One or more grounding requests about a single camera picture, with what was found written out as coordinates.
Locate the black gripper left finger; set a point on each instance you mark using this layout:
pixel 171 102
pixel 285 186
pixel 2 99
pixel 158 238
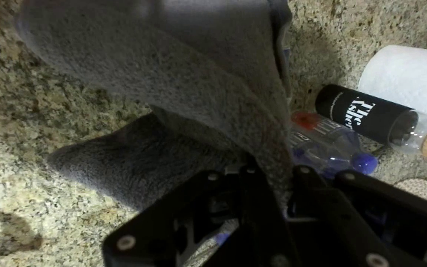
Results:
pixel 174 232

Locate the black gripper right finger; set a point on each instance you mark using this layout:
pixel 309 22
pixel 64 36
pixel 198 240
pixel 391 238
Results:
pixel 371 223

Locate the black bottle wooden cap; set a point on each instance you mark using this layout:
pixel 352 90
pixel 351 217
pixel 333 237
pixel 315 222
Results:
pixel 367 116

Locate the round woven coaster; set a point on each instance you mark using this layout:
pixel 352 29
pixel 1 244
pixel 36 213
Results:
pixel 417 189

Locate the grey terry towel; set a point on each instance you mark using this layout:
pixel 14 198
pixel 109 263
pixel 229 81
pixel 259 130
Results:
pixel 174 75

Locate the clear plastic bottle pack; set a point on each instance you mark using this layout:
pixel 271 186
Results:
pixel 330 146

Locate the white paper towel roll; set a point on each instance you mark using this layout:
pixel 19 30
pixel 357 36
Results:
pixel 411 75

